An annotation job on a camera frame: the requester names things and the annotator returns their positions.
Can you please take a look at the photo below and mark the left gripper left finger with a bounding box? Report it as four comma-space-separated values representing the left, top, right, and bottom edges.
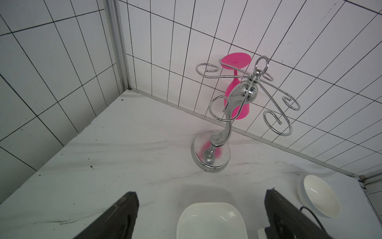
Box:
75, 192, 139, 239

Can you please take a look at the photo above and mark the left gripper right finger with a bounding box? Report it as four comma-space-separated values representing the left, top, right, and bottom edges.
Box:
264, 189, 330, 239

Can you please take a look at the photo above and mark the white storage box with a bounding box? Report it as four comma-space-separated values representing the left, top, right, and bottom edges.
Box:
176, 202, 248, 239

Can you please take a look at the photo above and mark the white ceramic bowl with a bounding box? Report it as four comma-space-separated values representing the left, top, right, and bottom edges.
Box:
297, 175, 341, 218

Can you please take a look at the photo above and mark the chrome cup holder stand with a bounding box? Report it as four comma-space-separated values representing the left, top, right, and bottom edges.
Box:
191, 55, 300, 172

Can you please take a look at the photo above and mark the pink cup lower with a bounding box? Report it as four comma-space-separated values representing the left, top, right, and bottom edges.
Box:
225, 78, 250, 120

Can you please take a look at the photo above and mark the pink cup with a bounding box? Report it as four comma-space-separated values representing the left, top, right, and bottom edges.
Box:
225, 78, 250, 120
221, 52, 251, 76

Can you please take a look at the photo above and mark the pink cup upper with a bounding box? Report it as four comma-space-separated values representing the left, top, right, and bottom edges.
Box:
221, 52, 251, 76

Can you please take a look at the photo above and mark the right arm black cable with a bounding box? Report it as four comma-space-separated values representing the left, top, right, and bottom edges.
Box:
299, 206, 327, 234

